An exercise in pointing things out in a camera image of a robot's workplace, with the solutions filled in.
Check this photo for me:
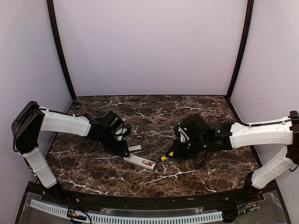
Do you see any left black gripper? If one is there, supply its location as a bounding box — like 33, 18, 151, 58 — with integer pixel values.
100, 130, 130, 157

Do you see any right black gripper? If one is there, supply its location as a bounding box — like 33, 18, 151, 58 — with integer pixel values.
166, 136, 208, 161

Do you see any yellow handled screwdriver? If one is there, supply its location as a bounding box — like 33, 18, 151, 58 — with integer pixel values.
155, 152, 174, 162

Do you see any white battery cover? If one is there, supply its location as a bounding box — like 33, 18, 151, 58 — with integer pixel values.
128, 145, 142, 152

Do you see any white slim remote control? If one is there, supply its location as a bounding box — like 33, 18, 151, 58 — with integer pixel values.
123, 154, 156, 170

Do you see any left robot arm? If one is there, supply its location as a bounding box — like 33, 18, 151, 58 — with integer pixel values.
11, 101, 130, 203

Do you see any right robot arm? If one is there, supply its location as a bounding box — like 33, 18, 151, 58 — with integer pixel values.
161, 111, 299, 203

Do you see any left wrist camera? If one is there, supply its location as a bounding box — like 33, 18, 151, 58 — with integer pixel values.
114, 125, 131, 141

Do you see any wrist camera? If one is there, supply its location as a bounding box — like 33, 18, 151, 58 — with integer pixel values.
173, 125, 190, 142
114, 125, 131, 141

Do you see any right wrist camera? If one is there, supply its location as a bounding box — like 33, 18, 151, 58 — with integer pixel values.
173, 125, 190, 142

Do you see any white slotted cable duct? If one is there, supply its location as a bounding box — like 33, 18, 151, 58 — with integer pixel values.
29, 199, 224, 224

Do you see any black front rail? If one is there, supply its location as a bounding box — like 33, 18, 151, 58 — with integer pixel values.
39, 179, 278, 212

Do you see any right black frame post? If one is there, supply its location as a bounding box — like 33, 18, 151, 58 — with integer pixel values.
226, 0, 254, 101

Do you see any black frame post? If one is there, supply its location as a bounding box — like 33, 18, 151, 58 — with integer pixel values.
226, 0, 254, 101
46, 0, 77, 101

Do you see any left black frame post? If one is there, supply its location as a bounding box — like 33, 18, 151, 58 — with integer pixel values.
46, 0, 77, 101

